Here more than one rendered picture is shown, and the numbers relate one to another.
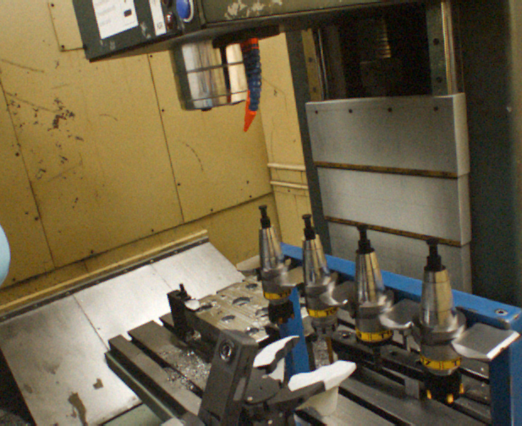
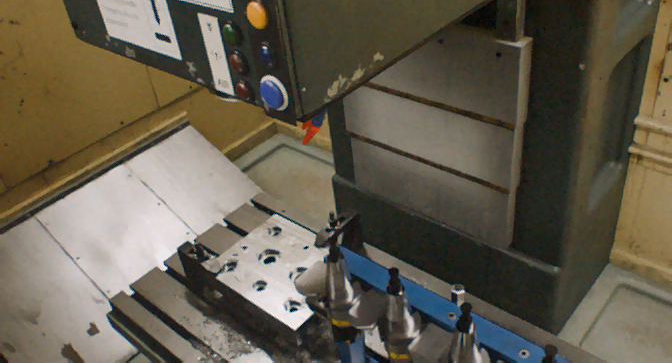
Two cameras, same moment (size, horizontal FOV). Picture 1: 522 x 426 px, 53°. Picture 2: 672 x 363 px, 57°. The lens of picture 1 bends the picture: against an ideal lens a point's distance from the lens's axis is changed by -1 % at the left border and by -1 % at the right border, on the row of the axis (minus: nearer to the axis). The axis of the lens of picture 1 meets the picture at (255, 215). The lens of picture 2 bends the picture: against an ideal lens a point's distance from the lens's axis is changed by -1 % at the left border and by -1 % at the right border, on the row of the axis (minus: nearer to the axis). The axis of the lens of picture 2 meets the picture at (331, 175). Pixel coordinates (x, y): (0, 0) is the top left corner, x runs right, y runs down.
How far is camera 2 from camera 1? 0.41 m
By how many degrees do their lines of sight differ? 21
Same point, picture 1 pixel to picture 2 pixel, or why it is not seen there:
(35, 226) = not seen: outside the picture
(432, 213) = (480, 156)
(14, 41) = not seen: outside the picture
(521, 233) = (574, 187)
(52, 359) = (30, 305)
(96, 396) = (94, 345)
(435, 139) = (493, 85)
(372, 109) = not seen: hidden behind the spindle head
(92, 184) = (40, 79)
